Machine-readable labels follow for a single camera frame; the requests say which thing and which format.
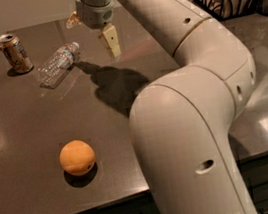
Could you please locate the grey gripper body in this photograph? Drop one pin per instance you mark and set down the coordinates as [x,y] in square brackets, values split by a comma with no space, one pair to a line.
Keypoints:
[95,14]

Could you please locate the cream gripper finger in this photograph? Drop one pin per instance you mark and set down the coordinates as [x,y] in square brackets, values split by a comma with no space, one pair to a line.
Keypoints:
[73,20]
[109,39]

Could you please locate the clear plastic water bottle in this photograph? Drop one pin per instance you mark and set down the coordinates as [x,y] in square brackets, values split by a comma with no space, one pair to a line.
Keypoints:
[55,69]

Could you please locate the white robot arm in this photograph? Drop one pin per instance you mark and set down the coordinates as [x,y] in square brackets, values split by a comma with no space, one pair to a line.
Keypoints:
[179,124]

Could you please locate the brown soda can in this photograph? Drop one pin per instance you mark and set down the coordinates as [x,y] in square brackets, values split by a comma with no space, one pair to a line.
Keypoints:
[15,53]

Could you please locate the orange fruit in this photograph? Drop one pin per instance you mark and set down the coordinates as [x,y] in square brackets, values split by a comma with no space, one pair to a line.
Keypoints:
[77,158]

